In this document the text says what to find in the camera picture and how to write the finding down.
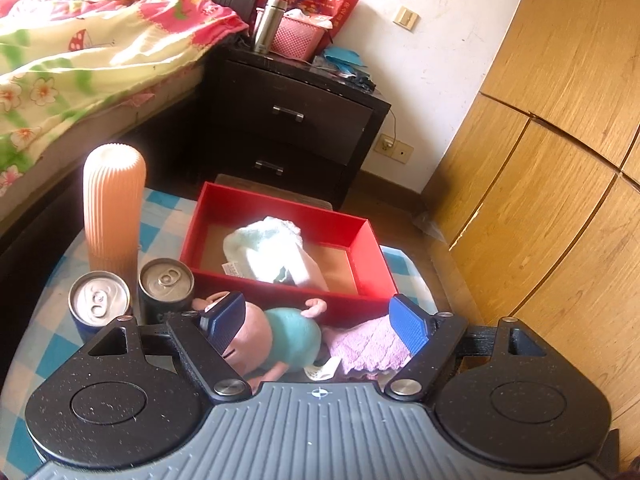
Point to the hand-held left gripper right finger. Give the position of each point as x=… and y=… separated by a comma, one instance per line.
x=407, y=327

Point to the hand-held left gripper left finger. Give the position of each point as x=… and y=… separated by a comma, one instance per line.
x=226, y=321

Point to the purple knit cloth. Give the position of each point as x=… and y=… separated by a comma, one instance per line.
x=360, y=347

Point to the plush doll with teal shirt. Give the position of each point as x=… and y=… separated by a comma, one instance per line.
x=290, y=340

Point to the red cardboard box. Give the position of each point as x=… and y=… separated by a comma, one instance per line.
x=280, y=208

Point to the dark green drink can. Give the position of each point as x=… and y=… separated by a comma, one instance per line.
x=165, y=280

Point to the white and green towel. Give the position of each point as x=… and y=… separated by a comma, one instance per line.
x=260, y=250

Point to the clear plastic wrap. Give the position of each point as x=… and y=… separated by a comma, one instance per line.
x=427, y=222

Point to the blue drink can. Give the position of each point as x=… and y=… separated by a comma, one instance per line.
x=97, y=300

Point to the orange ribbed vase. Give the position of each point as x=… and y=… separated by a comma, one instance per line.
x=112, y=210

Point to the dark nightstand drawer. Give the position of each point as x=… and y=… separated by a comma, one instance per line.
x=260, y=95
x=300, y=170

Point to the blue checkered tablecloth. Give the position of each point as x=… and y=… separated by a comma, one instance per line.
x=50, y=340

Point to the wooden wardrobe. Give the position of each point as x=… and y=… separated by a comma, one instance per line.
x=550, y=160

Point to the small dark object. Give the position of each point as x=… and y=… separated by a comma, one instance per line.
x=362, y=82

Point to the dark wooden nightstand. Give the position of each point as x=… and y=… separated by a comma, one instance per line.
x=300, y=66

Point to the pile of blue face masks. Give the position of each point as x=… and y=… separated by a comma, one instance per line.
x=345, y=55

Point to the pink plastic basket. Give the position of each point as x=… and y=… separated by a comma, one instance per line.
x=295, y=37

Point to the floral quilt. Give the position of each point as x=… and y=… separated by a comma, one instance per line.
x=100, y=50

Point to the steel thermos bottle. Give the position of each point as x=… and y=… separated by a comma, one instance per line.
x=267, y=25

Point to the white crumpled cloth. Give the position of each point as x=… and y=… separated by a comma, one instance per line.
x=306, y=15

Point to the red plastic bag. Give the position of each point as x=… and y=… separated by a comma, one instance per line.
x=340, y=5

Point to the wall power socket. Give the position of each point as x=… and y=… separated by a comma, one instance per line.
x=395, y=147

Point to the dark bed frame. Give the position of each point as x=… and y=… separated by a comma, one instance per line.
x=50, y=185

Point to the wall light switch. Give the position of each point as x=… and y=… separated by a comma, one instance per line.
x=406, y=19

